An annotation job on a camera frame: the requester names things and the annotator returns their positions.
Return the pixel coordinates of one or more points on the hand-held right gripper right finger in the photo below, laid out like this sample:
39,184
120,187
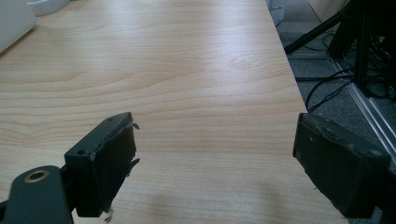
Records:
339,168

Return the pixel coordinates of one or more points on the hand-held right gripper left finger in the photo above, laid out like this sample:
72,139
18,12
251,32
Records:
102,168

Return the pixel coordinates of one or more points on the black tripod stand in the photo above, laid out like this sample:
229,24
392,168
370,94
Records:
351,34

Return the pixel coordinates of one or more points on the white flat object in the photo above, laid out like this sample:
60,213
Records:
14,21

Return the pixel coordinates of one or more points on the white round object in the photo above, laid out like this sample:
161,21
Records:
46,6

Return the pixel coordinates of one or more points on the aluminium floor rail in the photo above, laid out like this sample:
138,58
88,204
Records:
367,109

